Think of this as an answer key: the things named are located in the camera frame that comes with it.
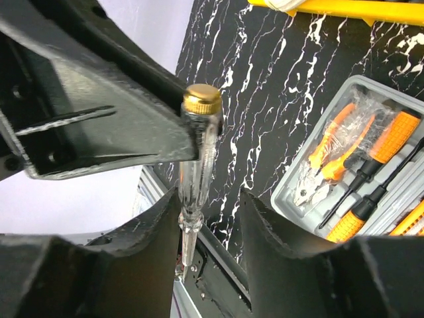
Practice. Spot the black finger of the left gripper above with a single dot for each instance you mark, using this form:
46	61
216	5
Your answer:
132	56

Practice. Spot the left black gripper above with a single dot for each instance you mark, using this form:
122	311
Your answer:
65	111

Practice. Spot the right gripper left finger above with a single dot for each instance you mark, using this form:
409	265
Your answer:
128	272

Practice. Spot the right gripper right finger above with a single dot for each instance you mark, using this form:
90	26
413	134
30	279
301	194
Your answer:
294	273

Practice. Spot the orange black screwdriver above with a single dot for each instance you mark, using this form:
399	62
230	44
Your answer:
354	219
393	138

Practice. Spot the orange pliers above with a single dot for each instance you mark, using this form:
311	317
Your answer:
347	137

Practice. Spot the grey plastic tool case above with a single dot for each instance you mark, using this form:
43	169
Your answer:
403	193

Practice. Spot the clear test pen screwdriver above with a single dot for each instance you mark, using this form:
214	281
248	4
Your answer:
202	110

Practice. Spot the orange utility knife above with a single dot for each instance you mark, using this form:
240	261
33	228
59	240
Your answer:
412	224

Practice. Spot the white green leek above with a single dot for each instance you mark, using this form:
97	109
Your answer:
283	5

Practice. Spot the yellow plastic tray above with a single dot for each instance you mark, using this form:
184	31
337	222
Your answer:
404	12

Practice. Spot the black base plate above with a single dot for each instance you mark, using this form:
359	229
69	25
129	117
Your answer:
215	283

